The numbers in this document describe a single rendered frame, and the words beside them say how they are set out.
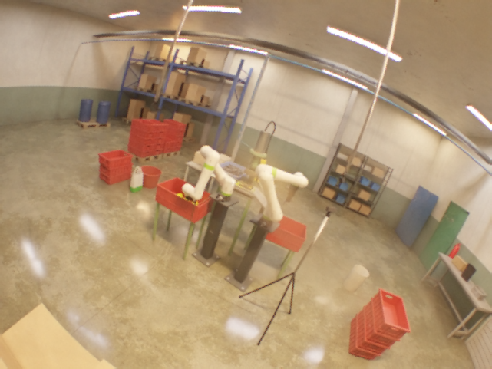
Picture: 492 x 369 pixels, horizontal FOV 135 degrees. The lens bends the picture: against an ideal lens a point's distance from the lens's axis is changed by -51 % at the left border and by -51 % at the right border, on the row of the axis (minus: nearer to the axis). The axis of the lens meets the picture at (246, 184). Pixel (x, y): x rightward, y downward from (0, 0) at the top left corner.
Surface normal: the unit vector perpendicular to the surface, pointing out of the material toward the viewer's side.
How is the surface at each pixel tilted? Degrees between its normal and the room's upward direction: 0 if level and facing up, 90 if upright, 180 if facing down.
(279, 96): 90
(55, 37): 90
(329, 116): 90
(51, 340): 0
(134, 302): 0
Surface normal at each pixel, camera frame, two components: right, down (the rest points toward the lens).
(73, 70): 0.90, 0.40
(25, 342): 0.32, -0.89
